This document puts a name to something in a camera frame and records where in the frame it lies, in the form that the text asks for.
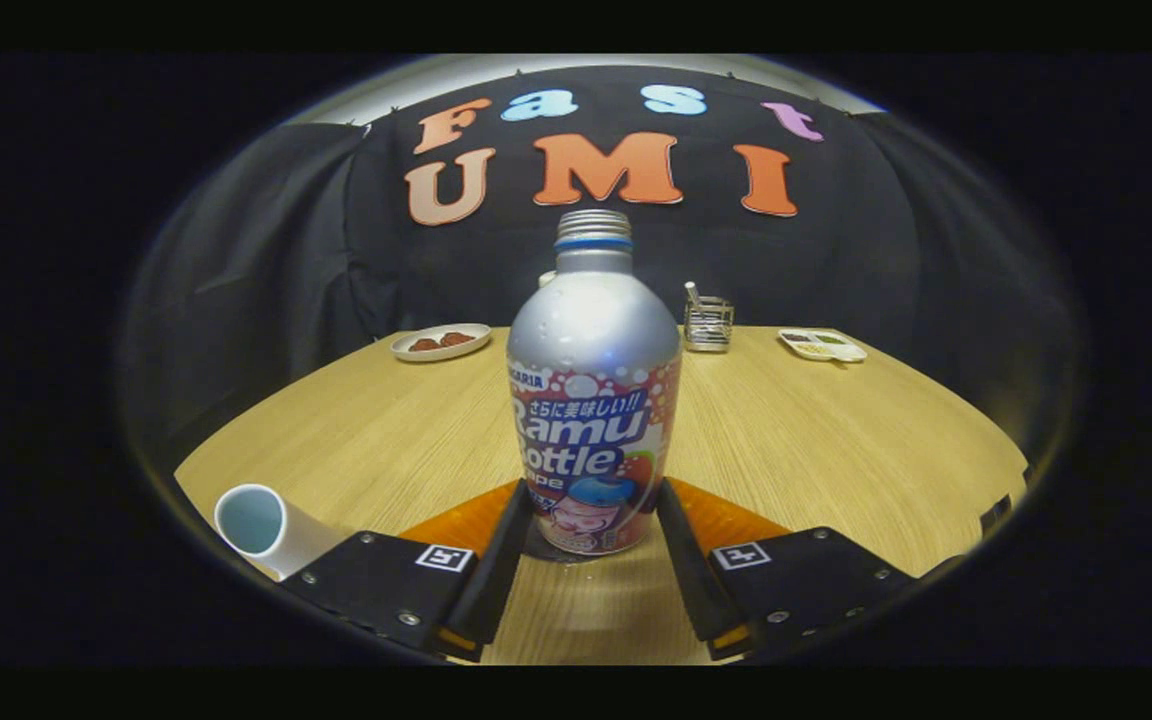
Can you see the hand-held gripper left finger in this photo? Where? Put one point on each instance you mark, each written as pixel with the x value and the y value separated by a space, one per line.
pixel 501 570

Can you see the white cup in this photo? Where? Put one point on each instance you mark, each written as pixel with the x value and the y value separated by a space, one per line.
pixel 271 528

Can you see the white divided tray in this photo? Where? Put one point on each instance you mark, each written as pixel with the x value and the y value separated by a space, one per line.
pixel 822 346

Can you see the small black box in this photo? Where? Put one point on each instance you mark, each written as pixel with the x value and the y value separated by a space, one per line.
pixel 996 515

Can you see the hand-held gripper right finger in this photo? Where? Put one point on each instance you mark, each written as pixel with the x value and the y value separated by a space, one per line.
pixel 691 580

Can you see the black backdrop cloth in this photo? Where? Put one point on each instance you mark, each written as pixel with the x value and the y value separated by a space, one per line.
pixel 286 250

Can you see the small white plate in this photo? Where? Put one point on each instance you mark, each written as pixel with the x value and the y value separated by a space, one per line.
pixel 441 352

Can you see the red food piece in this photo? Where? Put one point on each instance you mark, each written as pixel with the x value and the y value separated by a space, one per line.
pixel 457 339
pixel 424 344

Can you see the silver juice bottle pink label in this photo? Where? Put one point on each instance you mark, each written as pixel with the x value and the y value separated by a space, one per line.
pixel 596 340

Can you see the wooden table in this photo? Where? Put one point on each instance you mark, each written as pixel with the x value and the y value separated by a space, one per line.
pixel 786 450

